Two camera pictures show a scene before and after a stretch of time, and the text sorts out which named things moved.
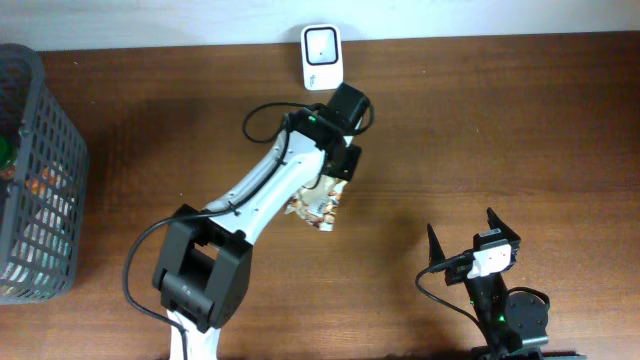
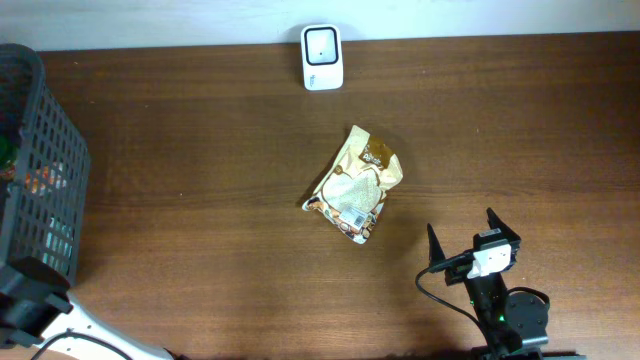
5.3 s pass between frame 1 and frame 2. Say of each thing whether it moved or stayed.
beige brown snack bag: moved
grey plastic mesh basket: stayed
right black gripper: stayed
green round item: stayed
